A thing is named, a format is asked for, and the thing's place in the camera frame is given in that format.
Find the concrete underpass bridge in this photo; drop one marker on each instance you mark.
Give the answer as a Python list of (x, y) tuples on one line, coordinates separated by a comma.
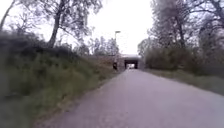
[(131, 61)]

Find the street lamp pole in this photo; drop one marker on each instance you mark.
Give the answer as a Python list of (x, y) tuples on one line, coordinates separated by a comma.
[(115, 43)]

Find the grey gravel path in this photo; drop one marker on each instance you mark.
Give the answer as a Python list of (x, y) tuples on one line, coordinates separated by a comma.
[(140, 100)]

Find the row of tall trees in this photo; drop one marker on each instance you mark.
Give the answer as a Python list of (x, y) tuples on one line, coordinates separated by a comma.
[(60, 23)]

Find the grass verge with embankment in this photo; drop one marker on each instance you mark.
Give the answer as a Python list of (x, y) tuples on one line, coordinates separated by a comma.
[(40, 80)]

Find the wood of trees and bushes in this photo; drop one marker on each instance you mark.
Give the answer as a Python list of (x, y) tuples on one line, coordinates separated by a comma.
[(186, 40)]

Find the grass verge under trees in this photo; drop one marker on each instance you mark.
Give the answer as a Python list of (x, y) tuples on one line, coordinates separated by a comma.
[(193, 80)]

